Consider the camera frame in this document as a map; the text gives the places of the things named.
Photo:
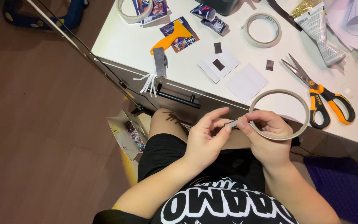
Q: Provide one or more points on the person's left hand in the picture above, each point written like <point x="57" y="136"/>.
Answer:
<point x="199" y="146"/>

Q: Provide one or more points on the dark brown strip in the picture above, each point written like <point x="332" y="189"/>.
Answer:
<point x="283" y="14"/>

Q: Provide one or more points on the squeezed white glue tube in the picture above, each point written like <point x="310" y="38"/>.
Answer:
<point x="317" y="29"/>

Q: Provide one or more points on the white paper square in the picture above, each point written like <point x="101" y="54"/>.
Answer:
<point x="246" y="83"/>

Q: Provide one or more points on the silver metal stand pole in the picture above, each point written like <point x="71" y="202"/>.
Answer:
<point x="82" y="53"/>

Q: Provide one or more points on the small clear plastic scrap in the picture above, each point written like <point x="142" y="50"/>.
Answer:
<point x="348" y="92"/>

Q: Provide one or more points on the orange plastic scraper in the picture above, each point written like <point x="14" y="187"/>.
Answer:
<point x="174" y="35"/>

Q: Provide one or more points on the grey desk drawer front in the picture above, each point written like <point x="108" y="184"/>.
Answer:
<point x="129" y="73"/>

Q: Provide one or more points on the stack of printed cards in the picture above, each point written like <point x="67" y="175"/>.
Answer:
<point x="158" y="9"/>

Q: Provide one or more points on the bunch of white paper strips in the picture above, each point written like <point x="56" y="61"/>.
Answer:
<point x="149" y="84"/>

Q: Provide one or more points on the clear tape roll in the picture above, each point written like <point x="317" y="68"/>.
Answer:
<point x="248" y="35"/>

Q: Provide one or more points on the person's bare leg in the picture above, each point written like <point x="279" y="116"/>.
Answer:
<point x="168" y="123"/>

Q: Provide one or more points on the printed colourful card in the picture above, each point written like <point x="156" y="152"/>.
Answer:
<point x="187" y="42"/>

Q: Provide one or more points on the purple floor mat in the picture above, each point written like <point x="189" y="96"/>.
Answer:
<point x="343" y="189"/>

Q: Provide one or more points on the folded white paper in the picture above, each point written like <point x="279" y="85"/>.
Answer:
<point x="228" y="60"/>

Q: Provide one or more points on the dark green container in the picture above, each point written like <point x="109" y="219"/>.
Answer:
<point x="218" y="6"/>

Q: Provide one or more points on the grey metal strip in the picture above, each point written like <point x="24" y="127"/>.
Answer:
<point x="159" y="62"/>

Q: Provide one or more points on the rolled printed card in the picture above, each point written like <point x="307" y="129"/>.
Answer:
<point x="203" y="11"/>
<point x="218" y="25"/>

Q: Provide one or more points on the white paper bag with scraps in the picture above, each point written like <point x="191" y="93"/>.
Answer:
<point x="123" y="133"/>

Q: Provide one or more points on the wide beige tape roll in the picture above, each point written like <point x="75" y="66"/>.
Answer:
<point x="135" y="18"/>

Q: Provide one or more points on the small grey magnet piece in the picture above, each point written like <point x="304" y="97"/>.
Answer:
<point x="231" y="123"/>

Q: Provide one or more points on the orange and black scissors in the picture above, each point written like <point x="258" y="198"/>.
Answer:
<point x="317" y="90"/>

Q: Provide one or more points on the person's right hand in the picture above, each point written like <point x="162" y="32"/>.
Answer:
<point x="270" y="147"/>

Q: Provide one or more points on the small dark magnet piece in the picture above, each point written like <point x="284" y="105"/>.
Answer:
<point x="218" y="64"/>
<point x="218" y="48"/>
<point x="269" y="65"/>

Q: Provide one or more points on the person's black shorts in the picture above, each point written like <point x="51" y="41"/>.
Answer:
<point x="163" y="155"/>

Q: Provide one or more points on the bag of gold glitter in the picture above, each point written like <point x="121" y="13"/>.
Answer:
<point x="303" y="6"/>

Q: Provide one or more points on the person's black printed shirt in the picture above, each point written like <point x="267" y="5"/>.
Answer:
<point x="222" y="205"/>

